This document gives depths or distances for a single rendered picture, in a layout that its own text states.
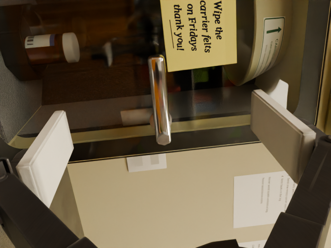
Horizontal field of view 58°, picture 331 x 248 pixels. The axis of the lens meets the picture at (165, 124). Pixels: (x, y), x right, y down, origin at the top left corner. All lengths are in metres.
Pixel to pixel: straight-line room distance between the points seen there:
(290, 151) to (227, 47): 0.19
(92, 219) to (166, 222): 0.24
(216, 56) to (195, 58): 0.02
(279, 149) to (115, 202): 0.83
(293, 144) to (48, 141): 0.13
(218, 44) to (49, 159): 0.22
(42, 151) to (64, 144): 0.04
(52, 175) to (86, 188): 0.78
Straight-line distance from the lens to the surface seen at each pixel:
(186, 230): 1.06
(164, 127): 0.30
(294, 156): 0.17
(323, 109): 0.42
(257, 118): 0.21
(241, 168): 0.96
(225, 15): 0.33
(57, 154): 0.19
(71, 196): 0.91
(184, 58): 0.33
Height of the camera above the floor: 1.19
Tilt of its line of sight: 2 degrees up
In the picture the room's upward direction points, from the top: 84 degrees clockwise
